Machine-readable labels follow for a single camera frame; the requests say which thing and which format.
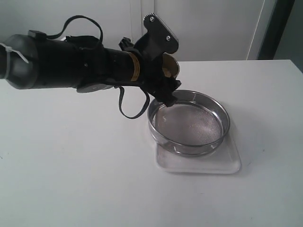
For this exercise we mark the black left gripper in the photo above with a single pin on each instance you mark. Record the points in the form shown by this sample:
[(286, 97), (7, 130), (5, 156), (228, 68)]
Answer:
[(147, 74)]

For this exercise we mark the stainless steel cup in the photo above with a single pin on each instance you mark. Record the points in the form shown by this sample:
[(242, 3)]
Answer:
[(170, 66)]

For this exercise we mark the round steel mesh sieve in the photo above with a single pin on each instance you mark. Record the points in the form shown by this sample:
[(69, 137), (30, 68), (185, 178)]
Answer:
[(195, 125)]

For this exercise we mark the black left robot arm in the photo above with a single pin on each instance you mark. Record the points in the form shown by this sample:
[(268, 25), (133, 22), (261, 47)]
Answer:
[(33, 61)]

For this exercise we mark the clear plastic tray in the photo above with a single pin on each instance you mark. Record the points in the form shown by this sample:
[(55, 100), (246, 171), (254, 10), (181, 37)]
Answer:
[(225, 160)]

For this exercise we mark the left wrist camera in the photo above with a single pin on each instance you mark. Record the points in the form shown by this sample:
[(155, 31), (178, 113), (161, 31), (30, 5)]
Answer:
[(160, 33)]

